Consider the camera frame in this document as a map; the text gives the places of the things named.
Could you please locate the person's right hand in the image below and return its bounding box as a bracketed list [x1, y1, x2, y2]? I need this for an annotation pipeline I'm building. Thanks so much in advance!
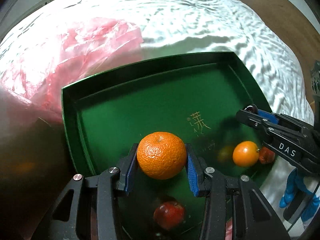
[279, 169, 320, 230]

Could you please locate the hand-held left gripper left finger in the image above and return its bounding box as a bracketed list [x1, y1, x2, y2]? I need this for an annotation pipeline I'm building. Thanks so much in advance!
[44, 143, 139, 240]

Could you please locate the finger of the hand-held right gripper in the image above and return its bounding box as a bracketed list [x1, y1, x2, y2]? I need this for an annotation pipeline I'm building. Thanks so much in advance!
[236, 109, 275, 143]
[257, 109, 285, 125]

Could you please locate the green tray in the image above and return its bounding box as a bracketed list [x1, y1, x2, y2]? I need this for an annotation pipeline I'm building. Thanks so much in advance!
[61, 51, 278, 238]

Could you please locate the large orange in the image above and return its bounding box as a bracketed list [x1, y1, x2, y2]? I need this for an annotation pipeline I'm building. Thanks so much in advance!
[137, 131, 187, 180]

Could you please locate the small orange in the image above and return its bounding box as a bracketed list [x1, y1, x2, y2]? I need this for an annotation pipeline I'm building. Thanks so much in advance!
[232, 141, 260, 168]

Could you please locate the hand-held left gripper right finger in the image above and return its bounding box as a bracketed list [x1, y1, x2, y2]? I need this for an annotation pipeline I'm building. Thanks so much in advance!
[185, 143, 292, 240]

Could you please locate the wooden headboard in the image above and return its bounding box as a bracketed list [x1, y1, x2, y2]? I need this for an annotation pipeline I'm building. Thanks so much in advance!
[202, 0, 320, 105]

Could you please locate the pink plastic sheet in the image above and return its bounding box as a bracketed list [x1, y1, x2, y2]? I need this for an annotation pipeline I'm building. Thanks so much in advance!
[0, 17, 143, 125]

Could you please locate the small red apple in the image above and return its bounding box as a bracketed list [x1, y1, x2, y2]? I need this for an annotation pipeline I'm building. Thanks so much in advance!
[153, 201, 186, 231]
[259, 147, 275, 165]

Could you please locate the black and steel kettle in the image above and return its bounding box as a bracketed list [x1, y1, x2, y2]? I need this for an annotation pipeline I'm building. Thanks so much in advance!
[0, 84, 75, 240]

